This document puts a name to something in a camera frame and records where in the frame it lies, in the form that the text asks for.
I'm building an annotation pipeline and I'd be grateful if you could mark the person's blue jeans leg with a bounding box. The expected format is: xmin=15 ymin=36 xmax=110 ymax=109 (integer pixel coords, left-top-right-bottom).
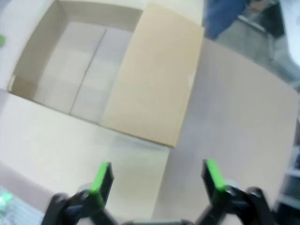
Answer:
xmin=203 ymin=0 xmax=248 ymax=39

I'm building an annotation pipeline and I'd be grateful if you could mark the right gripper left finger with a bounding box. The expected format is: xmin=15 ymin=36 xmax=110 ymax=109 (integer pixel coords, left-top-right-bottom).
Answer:
xmin=45 ymin=161 xmax=118 ymax=225

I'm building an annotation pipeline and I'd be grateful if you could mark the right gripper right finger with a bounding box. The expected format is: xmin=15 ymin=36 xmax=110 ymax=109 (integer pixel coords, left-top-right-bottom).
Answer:
xmin=194 ymin=158 xmax=274 ymax=225

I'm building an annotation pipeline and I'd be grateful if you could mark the brown cardboard shipping box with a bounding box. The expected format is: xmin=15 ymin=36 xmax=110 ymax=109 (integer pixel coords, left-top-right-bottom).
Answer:
xmin=0 ymin=0 xmax=205 ymax=225

